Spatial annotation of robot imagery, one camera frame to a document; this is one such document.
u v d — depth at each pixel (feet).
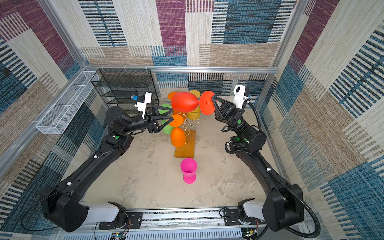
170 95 2.72
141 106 1.75
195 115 2.94
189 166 2.66
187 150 3.17
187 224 2.39
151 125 1.79
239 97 1.67
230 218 2.39
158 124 1.84
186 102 1.80
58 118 2.34
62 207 1.26
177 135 2.48
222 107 1.65
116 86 3.43
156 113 2.02
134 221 2.41
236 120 1.57
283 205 1.30
